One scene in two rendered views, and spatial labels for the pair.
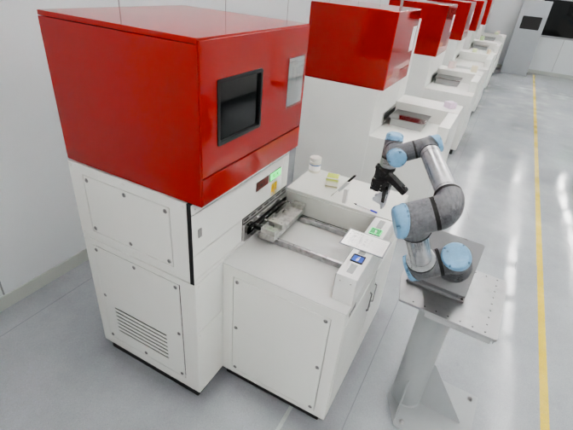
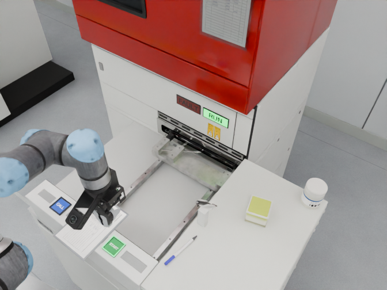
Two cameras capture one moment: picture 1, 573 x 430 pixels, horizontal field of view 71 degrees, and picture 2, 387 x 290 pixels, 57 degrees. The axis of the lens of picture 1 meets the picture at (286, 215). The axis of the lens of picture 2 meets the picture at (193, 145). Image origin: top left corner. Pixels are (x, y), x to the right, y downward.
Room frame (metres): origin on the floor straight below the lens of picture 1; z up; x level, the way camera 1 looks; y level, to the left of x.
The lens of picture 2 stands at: (2.01, -0.92, 2.04)
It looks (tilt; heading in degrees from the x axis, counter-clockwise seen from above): 48 degrees down; 100
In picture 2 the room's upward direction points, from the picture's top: 1 degrees clockwise
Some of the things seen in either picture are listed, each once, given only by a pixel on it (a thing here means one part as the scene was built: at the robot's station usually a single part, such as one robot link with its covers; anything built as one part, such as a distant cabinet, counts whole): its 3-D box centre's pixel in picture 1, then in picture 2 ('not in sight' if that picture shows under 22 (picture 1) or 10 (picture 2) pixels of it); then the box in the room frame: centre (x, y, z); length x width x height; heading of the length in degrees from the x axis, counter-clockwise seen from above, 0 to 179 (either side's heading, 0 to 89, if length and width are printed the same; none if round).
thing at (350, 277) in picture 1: (364, 257); (91, 236); (1.55, -0.39, 0.89); 0.55 x 0.09 x 0.14; 155
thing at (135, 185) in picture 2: (301, 250); (139, 182); (1.63, -0.09, 0.84); 0.50 x 0.02 x 0.03; 65
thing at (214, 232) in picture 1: (245, 206); (166, 105); (1.69, 0.20, 1.02); 0.82 x 0.03 x 0.40; 155
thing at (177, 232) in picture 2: (322, 226); (191, 215); (1.87, -0.21, 0.84); 0.50 x 0.02 x 0.03; 65
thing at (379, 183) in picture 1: (383, 177); (102, 191); (1.67, -0.42, 1.25); 0.09 x 0.08 x 0.12; 65
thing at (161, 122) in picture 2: (266, 214); (197, 145); (1.84, 0.11, 0.89); 0.44 x 0.02 x 0.10; 155
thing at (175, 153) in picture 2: (276, 223); (175, 153); (1.76, 0.04, 0.89); 0.08 x 0.03 x 0.03; 65
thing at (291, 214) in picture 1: (283, 222); (190, 166); (1.83, 0.01, 0.87); 0.36 x 0.08 x 0.03; 155
